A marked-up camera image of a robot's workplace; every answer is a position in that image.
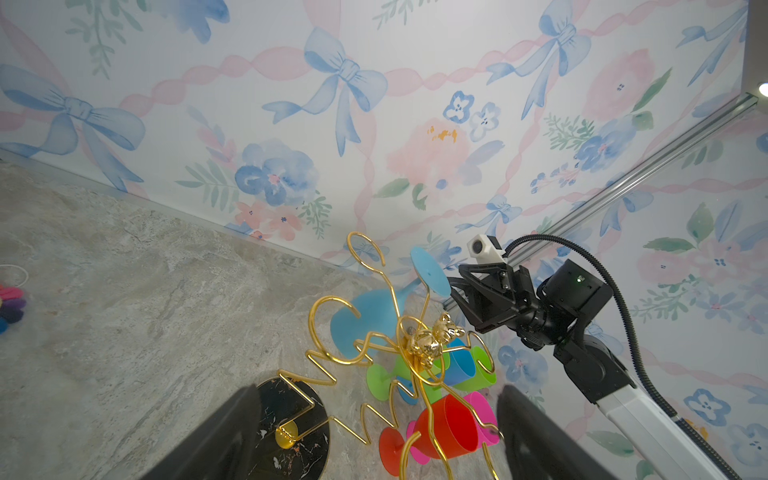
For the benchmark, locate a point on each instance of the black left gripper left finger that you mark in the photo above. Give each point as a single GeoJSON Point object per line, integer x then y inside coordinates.
{"type": "Point", "coordinates": [221, 447]}

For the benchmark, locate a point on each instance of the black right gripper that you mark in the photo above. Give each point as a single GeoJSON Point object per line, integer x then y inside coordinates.
{"type": "Point", "coordinates": [505, 297]}

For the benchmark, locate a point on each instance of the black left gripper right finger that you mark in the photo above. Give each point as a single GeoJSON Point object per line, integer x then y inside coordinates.
{"type": "Point", "coordinates": [536, 447]}

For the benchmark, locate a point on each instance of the pink wine glass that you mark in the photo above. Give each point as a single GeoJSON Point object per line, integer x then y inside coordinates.
{"type": "Point", "coordinates": [488, 436]}

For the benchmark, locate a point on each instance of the blue wine glass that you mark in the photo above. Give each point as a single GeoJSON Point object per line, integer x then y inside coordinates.
{"type": "Point", "coordinates": [451, 372]}

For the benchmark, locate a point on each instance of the red wine glass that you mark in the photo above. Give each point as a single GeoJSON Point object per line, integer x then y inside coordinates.
{"type": "Point", "coordinates": [454, 428]}

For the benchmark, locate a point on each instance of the teal wine glass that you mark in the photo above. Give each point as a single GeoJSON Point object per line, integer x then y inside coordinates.
{"type": "Point", "coordinates": [376, 307]}

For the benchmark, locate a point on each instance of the green wine glass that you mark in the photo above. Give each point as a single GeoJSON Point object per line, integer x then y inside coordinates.
{"type": "Point", "coordinates": [379, 379]}
{"type": "Point", "coordinates": [480, 366]}

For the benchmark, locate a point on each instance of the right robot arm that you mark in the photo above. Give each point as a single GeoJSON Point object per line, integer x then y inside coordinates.
{"type": "Point", "coordinates": [557, 313]}

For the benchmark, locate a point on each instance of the gold wine glass rack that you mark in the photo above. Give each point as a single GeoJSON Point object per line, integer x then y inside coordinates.
{"type": "Point", "coordinates": [295, 426]}

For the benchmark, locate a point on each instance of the rainbow flower plush toy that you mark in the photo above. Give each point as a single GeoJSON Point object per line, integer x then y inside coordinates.
{"type": "Point", "coordinates": [13, 302]}

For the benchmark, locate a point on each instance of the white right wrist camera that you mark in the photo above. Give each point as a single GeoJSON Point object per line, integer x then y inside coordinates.
{"type": "Point", "coordinates": [486, 249]}

